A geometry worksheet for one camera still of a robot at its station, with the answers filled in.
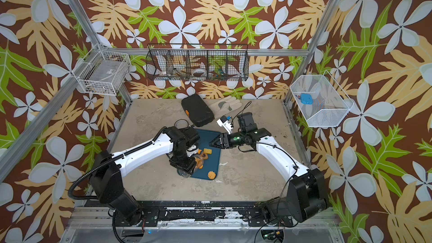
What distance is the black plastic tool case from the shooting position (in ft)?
3.46

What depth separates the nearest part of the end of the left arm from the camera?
69cm

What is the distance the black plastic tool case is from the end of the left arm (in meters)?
0.34

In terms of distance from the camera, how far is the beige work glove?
1.14m

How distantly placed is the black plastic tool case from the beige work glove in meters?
0.04

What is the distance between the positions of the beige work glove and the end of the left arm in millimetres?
450

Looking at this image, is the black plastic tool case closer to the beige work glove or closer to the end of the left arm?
the beige work glove
